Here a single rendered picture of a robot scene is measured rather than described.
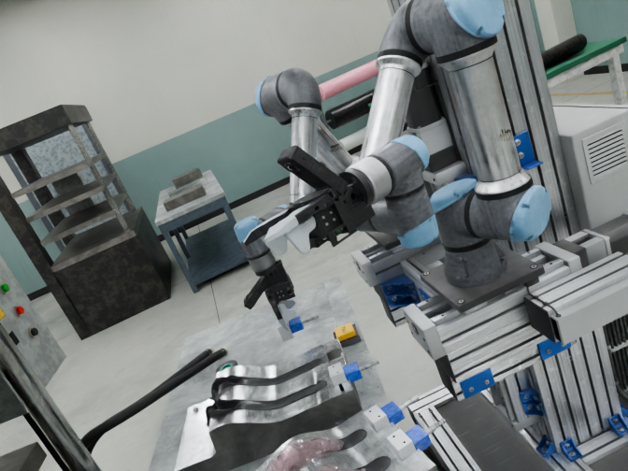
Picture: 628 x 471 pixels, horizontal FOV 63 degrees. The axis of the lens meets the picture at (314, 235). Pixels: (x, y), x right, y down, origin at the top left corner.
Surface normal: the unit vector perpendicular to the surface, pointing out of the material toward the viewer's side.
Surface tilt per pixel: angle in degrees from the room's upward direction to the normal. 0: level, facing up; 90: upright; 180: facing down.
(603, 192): 90
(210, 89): 90
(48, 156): 90
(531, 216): 98
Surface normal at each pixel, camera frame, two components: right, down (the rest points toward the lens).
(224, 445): 0.10, 0.30
